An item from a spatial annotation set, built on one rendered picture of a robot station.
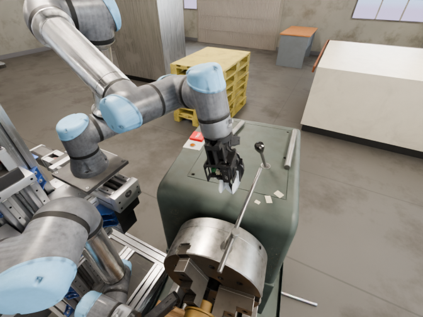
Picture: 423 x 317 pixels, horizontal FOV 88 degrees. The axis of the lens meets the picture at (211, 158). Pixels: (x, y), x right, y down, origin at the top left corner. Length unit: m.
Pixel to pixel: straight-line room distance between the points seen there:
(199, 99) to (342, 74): 3.05
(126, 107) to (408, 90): 3.37
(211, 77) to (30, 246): 0.45
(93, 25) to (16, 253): 0.59
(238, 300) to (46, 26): 0.84
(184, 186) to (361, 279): 1.80
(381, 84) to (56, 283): 3.46
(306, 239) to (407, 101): 2.18
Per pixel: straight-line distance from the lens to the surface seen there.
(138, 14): 5.19
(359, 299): 2.19
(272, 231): 0.73
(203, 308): 0.72
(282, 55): 6.96
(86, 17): 0.77
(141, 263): 1.83
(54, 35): 0.65
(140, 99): 0.47
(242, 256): 0.66
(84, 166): 1.03
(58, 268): 0.51
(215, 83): 0.45
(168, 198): 0.77
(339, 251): 2.33
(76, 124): 0.95
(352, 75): 3.43
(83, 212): 0.57
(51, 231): 0.53
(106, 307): 0.76
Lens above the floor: 1.80
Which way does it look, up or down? 39 degrees down
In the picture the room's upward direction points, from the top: 1 degrees clockwise
